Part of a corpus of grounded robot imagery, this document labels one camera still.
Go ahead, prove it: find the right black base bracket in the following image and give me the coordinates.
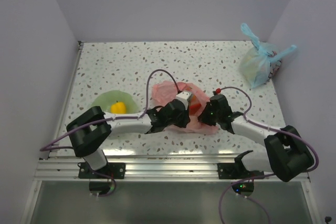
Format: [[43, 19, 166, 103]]
[[217, 151, 252, 179]]

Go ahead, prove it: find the black base bracket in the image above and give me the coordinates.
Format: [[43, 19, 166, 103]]
[[77, 162, 126, 179], [217, 151, 252, 179]]

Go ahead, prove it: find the green plastic plate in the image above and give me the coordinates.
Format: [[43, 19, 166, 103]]
[[91, 90, 139, 114]]

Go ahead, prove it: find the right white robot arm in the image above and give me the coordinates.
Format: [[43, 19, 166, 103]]
[[198, 94, 314, 182]]

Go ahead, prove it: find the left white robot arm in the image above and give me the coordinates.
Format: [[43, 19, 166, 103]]
[[66, 99, 190, 178]]

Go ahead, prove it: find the blue knotted plastic bag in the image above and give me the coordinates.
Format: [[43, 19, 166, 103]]
[[239, 23, 297, 88]]

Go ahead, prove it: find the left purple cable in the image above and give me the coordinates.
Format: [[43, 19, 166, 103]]
[[39, 69, 182, 153]]

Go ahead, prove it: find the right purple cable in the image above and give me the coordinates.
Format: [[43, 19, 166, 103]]
[[218, 86, 320, 224]]

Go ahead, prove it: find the pink plastic bag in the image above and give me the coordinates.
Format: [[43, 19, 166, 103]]
[[152, 81, 219, 135]]

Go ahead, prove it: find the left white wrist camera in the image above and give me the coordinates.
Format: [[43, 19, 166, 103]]
[[175, 91, 193, 110]]

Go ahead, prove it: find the purple cable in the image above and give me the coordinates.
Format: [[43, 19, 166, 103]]
[[218, 86, 320, 224], [39, 69, 182, 153]]

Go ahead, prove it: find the yellow bell pepper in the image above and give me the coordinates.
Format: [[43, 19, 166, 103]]
[[110, 102, 127, 114]]

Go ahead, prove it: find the left black base bracket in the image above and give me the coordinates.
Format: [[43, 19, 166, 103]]
[[77, 162, 126, 179]]

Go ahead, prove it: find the watermelon slice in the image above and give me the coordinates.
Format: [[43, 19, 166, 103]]
[[189, 100, 202, 115]]

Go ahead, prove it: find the aluminium mounting rail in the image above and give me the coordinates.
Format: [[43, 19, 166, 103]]
[[34, 150, 310, 182]]

